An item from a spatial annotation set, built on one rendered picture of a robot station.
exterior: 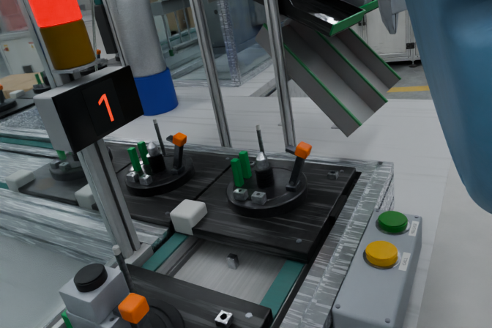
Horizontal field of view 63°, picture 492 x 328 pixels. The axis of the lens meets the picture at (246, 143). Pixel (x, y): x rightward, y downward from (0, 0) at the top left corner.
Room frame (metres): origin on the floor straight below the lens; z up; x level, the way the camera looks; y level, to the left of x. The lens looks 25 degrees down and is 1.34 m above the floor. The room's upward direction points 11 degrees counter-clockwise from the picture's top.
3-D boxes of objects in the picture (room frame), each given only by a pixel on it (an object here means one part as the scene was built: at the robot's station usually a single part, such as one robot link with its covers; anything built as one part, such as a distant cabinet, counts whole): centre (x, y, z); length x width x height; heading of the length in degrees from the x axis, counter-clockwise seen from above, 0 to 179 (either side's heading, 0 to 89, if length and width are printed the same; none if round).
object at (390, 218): (0.46, -0.19, 0.96); 0.04 x 0.04 x 0.02
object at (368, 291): (0.41, -0.15, 0.93); 0.21 x 0.07 x 0.06; 146
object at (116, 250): (0.38, 0.17, 1.03); 0.01 x 0.01 x 0.08
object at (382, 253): (0.41, -0.15, 0.96); 0.04 x 0.04 x 0.02
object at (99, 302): (0.32, 0.18, 1.06); 0.08 x 0.04 x 0.07; 58
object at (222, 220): (0.59, -0.02, 1.01); 0.24 x 0.24 x 0.13; 56
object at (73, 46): (0.50, 0.19, 1.28); 0.05 x 0.05 x 0.05
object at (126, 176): (0.73, 0.18, 1.01); 0.24 x 0.24 x 0.13; 56
